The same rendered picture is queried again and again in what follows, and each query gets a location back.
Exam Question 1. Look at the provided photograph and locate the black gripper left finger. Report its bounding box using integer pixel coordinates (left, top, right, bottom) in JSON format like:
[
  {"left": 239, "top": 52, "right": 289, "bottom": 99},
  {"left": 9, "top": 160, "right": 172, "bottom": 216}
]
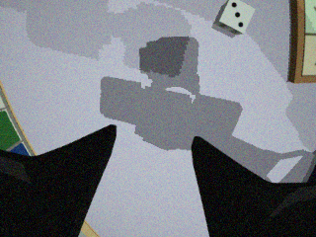
[{"left": 0, "top": 125, "right": 116, "bottom": 237}]

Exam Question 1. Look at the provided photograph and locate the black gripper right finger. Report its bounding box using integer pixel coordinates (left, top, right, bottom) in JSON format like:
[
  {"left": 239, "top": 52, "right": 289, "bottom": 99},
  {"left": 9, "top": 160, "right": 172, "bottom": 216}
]
[{"left": 191, "top": 135, "right": 316, "bottom": 237}]

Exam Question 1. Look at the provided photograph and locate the grey die with black pips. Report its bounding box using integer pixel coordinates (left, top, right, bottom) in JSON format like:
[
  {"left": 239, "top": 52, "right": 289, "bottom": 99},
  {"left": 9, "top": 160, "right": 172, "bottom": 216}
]
[{"left": 216, "top": 0, "right": 256, "bottom": 36}]

